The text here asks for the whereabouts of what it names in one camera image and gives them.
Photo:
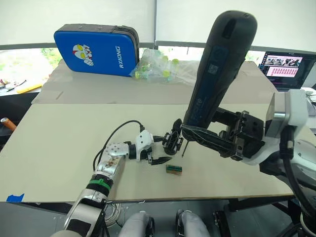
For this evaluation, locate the white roller blind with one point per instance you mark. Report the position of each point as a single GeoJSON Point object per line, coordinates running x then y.
{"type": "Point", "coordinates": [187, 19]}
{"type": "Point", "coordinates": [74, 12]}

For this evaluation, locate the yellow flat object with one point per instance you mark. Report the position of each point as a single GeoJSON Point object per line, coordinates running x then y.
{"type": "Point", "coordinates": [29, 88]}

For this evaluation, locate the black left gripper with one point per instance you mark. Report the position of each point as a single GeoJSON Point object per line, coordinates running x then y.
{"type": "Point", "coordinates": [149, 156]}

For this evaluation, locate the blue tape strip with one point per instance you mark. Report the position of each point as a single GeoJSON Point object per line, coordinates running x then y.
{"type": "Point", "coordinates": [16, 198]}

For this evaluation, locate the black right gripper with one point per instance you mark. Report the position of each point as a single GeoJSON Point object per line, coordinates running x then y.
{"type": "Point", "coordinates": [250, 134]}

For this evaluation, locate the black side desk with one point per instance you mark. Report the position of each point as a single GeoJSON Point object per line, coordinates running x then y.
{"type": "Point", "coordinates": [12, 106]}

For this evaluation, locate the grey rounded shape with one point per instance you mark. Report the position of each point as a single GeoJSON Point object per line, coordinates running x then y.
{"type": "Point", "coordinates": [135, 224]}
{"type": "Point", "coordinates": [192, 223]}

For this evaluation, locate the black table frame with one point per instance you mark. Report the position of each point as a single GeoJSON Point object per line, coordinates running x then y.
{"type": "Point", "coordinates": [256, 203]}

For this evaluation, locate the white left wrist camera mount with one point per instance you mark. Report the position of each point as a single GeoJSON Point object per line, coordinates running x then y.
{"type": "Point", "coordinates": [144, 142]}

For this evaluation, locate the clear plastic bag of bottles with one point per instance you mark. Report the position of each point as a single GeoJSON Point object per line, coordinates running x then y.
{"type": "Point", "coordinates": [158, 71]}

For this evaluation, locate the green screw holder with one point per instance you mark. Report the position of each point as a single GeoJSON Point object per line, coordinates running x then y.
{"type": "Point", "coordinates": [174, 168]}

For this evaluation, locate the blue RXIONG carry case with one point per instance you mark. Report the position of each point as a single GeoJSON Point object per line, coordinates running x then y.
{"type": "Point", "coordinates": [98, 49]}

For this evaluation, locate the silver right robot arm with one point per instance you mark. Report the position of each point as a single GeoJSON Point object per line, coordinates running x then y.
{"type": "Point", "coordinates": [303, 153]}

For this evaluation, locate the black electric screwdriver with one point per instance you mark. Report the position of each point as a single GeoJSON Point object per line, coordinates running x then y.
{"type": "Point", "coordinates": [222, 61]}

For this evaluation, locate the open laptop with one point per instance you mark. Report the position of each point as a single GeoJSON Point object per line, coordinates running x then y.
{"type": "Point", "coordinates": [284, 71]}

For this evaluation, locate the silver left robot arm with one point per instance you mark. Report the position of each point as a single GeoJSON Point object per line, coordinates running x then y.
{"type": "Point", "coordinates": [108, 158]}

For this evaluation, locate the black pointed finger piece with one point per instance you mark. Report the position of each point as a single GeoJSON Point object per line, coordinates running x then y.
{"type": "Point", "coordinates": [176, 124]}

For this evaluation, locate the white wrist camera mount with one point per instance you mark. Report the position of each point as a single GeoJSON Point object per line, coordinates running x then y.
{"type": "Point", "coordinates": [297, 108]}
{"type": "Point", "coordinates": [144, 142]}

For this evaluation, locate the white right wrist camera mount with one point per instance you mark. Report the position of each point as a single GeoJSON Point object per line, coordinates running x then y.
{"type": "Point", "coordinates": [297, 108]}

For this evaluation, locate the large brown cardboard sheet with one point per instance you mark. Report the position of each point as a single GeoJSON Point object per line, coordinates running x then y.
{"type": "Point", "coordinates": [111, 91]}

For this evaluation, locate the black spare gripper body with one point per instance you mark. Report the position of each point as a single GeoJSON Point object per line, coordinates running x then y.
{"type": "Point", "coordinates": [172, 143]}

